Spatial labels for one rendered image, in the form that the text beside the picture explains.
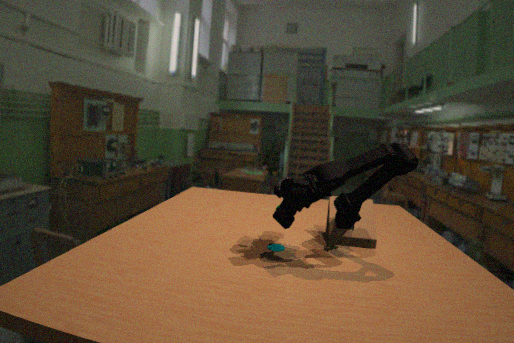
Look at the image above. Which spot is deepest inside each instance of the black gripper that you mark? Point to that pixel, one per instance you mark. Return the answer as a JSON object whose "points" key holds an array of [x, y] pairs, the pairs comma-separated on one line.
{"points": [[284, 215]]}

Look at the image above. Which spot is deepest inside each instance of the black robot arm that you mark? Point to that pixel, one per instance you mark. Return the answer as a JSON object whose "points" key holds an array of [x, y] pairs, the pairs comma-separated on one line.
{"points": [[397, 159]]}

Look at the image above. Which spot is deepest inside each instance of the teal circle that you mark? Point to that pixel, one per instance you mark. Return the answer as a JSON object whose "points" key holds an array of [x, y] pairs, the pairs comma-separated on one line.
{"points": [[276, 247]]}

